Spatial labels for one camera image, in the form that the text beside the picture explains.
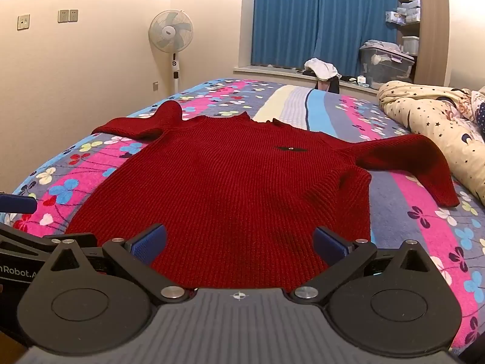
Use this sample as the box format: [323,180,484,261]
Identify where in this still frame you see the floral striped bed blanket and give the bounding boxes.
[0,78,485,364]

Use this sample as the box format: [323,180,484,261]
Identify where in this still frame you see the white standing fan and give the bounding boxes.
[149,11,194,95]

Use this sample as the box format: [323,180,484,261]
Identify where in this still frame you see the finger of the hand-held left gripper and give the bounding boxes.
[0,193,38,215]
[0,223,98,253]

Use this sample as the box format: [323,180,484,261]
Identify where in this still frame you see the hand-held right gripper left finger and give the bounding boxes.
[36,223,190,304]

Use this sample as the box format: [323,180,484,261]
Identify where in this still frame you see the beige window sill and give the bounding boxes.
[233,64,380,92]

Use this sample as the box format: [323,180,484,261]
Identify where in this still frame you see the red knitted sweater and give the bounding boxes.
[64,100,461,292]

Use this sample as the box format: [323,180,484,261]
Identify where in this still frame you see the stacked white boxes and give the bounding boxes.
[398,0,421,18]

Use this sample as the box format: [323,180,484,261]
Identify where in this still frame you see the blue curtain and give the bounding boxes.
[251,0,402,71]

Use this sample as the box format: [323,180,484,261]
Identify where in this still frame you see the wooden shelf unit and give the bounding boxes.
[396,0,450,86]

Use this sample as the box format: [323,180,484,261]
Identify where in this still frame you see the cream star-printed quilt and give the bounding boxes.
[377,80,485,201]

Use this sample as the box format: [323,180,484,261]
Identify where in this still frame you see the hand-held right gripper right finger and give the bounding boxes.
[290,225,448,304]

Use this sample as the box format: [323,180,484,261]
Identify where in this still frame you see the small clear plastic container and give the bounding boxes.
[402,36,420,56]

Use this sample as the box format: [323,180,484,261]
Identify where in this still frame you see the clear plastic storage box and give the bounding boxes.
[359,42,415,84]

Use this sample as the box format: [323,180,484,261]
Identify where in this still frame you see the dark hanging clothes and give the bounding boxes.
[314,76,342,95]

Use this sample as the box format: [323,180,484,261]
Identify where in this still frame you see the white clothes pile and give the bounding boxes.
[304,58,342,81]

